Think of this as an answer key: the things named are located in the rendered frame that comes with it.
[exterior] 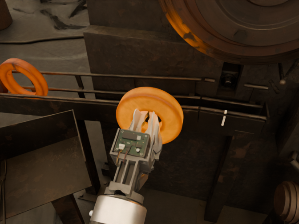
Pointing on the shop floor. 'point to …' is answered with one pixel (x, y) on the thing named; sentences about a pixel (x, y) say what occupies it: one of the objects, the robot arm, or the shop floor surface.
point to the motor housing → (285, 205)
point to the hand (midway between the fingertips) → (149, 112)
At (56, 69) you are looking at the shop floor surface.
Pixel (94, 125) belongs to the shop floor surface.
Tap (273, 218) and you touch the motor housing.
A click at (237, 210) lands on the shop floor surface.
